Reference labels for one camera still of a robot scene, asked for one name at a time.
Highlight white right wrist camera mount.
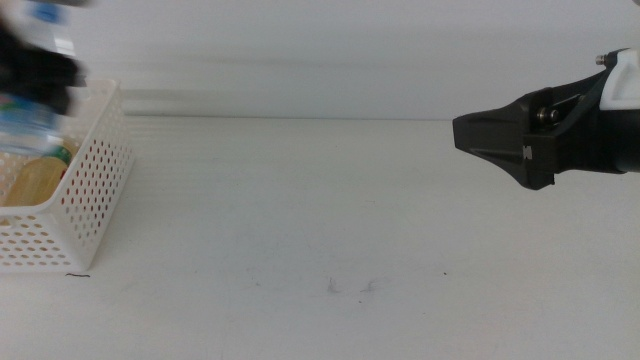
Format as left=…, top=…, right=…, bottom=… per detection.
left=594, top=47, right=640, bottom=112

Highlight white perforated plastic basket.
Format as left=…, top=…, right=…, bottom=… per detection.
left=0, top=78, right=135, bottom=274

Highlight small water bottle blue cap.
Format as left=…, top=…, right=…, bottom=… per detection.
left=0, top=0, right=77, bottom=157

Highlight yellow tea bottle white cap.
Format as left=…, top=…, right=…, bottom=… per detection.
left=2, top=144, right=74, bottom=207

